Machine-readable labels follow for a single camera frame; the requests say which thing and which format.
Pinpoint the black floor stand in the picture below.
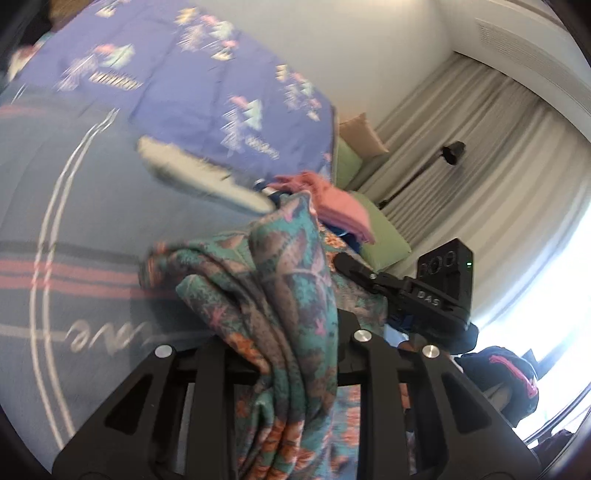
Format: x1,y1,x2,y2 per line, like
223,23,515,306
379,141,467,208

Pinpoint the blue striped bed cover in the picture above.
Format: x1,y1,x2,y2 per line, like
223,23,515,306
0,83,324,462

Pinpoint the pink garment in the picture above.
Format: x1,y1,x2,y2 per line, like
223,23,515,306
274,171,376,243

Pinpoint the beige pillow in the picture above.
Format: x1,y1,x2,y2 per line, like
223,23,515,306
339,112,389,157

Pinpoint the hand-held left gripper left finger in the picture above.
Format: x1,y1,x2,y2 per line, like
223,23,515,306
52,344,273,480

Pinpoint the grey striped curtain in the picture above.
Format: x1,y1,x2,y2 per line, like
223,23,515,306
355,51,591,370

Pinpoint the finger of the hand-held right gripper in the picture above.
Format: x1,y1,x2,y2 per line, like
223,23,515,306
333,253,403,297

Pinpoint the purple printed sheet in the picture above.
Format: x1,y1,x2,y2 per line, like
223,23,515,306
18,0,338,176

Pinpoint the grey white garment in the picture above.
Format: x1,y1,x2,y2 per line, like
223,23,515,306
137,136,274,215

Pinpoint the white air vent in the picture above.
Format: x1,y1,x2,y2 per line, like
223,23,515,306
475,18,578,84

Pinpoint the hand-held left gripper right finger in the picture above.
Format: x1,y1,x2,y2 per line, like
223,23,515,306
337,311,541,480

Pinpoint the teal floral garment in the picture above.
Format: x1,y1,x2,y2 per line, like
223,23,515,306
139,191,416,480

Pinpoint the green cushion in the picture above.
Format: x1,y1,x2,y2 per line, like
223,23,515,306
332,138,413,273

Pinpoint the dark cloth with pink print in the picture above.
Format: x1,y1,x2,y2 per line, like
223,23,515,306
459,345,542,428

